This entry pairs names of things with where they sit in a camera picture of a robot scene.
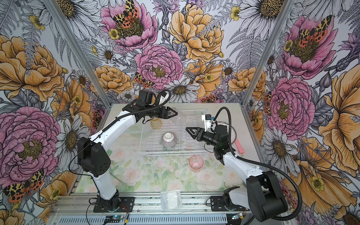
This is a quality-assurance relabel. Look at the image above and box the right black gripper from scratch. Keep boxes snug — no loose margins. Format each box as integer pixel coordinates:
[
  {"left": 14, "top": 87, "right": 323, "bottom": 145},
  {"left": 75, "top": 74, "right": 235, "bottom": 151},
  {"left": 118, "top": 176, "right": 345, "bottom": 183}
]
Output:
[{"left": 186, "top": 127, "right": 219, "bottom": 147}]

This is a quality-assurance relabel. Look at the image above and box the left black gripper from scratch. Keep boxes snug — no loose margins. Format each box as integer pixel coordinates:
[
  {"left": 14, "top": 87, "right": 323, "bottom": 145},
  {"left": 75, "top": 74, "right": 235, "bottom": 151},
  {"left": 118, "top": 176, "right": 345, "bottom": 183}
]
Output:
[{"left": 145, "top": 103, "right": 177, "bottom": 119}]

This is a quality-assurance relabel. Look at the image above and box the yellow glass tumbler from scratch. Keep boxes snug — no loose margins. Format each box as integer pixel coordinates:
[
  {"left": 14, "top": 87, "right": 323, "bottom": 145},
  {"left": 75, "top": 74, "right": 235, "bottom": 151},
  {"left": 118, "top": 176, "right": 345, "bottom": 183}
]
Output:
[{"left": 151, "top": 118, "right": 162, "bottom": 129}]

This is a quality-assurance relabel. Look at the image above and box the striped ceramic bowl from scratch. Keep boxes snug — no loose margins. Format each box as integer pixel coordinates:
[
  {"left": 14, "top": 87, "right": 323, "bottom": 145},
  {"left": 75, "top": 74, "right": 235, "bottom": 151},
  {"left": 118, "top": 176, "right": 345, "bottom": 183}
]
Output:
[{"left": 162, "top": 132, "right": 177, "bottom": 148}]

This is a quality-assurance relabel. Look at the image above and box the pink glass tumbler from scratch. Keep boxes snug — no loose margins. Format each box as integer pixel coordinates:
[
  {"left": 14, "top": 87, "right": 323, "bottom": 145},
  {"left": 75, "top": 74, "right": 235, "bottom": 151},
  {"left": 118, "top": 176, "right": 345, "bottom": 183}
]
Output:
[{"left": 189, "top": 155, "right": 204, "bottom": 173}]

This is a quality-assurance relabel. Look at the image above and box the clear glass tumbler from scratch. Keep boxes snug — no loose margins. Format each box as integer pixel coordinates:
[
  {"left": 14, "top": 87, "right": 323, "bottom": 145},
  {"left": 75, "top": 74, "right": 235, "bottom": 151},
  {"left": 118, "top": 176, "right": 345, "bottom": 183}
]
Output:
[{"left": 170, "top": 107, "right": 186, "bottom": 126}]

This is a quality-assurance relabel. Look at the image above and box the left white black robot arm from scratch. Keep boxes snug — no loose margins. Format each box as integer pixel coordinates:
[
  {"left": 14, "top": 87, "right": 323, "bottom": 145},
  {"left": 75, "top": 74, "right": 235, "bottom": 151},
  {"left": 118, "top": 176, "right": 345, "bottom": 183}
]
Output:
[{"left": 77, "top": 89, "right": 178, "bottom": 212}]

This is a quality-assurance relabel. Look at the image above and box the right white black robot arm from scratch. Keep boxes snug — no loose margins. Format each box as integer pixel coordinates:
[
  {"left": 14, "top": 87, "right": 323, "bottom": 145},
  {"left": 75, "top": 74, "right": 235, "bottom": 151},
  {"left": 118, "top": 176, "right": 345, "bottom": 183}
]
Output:
[{"left": 186, "top": 125, "right": 288, "bottom": 222}]

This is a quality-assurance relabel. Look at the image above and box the pink flat object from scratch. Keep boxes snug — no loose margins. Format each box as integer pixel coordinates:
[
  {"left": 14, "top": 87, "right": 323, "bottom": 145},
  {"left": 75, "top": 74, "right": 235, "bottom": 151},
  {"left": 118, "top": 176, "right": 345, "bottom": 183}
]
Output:
[{"left": 234, "top": 139, "right": 246, "bottom": 154}]

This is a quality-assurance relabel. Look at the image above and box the clear plastic bag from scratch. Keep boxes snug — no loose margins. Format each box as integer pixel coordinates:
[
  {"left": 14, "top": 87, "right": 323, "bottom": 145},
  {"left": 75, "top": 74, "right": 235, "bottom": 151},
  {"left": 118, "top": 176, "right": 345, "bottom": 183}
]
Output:
[{"left": 160, "top": 189, "right": 183, "bottom": 211}]

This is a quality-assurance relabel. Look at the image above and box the green circuit board right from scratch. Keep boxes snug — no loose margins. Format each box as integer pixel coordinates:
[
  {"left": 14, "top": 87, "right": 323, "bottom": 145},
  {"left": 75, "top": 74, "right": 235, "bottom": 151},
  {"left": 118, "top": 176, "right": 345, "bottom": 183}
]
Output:
[{"left": 231, "top": 212, "right": 244, "bottom": 220}]

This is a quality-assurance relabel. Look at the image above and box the green circuit board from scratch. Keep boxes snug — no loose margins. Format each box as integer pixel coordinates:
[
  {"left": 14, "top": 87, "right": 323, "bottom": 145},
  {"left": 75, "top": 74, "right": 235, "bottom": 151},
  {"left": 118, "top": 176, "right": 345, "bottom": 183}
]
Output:
[
  {"left": 231, "top": 212, "right": 244, "bottom": 220},
  {"left": 104, "top": 215, "right": 126, "bottom": 224}
]

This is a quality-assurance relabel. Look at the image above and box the green circuit board left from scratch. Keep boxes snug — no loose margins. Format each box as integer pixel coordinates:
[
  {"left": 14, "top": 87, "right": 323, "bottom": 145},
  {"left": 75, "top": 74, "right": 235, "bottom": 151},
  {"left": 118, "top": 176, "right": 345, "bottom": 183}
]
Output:
[{"left": 104, "top": 215, "right": 126, "bottom": 224}]

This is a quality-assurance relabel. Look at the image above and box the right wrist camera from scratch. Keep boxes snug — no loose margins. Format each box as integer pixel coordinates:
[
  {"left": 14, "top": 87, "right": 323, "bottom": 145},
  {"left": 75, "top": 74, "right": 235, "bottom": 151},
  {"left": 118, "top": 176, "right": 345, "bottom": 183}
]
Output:
[{"left": 201, "top": 114, "right": 214, "bottom": 132}]

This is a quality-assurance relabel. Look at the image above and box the left black corrugated cable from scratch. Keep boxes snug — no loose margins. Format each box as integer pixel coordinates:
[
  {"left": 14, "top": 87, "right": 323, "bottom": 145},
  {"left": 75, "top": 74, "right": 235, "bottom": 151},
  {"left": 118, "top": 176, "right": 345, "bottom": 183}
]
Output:
[{"left": 68, "top": 89, "right": 172, "bottom": 181}]

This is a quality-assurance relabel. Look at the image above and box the black corrugated cable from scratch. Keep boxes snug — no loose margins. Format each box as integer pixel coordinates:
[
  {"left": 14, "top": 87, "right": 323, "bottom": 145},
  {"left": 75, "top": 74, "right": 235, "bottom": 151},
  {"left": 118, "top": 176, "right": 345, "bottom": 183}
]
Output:
[
  {"left": 212, "top": 106, "right": 303, "bottom": 221},
  {"left": 68, "top": 89, "right": 172, "bottom": 181}
]

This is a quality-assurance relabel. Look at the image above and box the white wire dish rack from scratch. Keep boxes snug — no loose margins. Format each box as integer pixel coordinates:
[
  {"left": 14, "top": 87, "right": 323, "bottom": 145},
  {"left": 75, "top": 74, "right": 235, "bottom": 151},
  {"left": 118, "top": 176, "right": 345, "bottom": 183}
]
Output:
[{"left": 139, "top": 109, "right": 207, "bottom": 156}]

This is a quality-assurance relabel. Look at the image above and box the aluminium front rail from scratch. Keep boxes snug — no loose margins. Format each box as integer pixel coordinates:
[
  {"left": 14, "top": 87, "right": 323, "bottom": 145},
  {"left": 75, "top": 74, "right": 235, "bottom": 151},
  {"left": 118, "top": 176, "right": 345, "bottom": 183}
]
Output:
[{"left": 53, "top": 192, "right": 292, "bottom": 217}]

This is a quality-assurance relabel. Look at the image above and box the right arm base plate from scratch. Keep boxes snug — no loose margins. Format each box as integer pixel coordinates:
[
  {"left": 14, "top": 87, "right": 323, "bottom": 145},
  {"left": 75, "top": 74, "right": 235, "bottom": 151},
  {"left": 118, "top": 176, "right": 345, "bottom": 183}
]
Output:
[{"left": 206, "top": 196, "right": 247, "bottom": 212}]

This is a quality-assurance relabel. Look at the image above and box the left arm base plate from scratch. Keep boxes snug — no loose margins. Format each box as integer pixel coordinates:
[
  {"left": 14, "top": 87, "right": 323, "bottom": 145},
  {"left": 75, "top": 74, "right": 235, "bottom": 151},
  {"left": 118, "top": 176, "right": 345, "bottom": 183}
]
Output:
[{"left": 93, "top": 197, "right": 135, "bottom": 213}]

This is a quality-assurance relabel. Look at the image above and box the right black corrugated cable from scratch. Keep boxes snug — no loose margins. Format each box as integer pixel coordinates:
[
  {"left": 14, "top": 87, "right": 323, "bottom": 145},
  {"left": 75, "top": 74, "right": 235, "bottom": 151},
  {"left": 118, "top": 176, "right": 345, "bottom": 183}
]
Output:
[{"left": 212, "top": 106, "right": 303, "bottom": 221}]

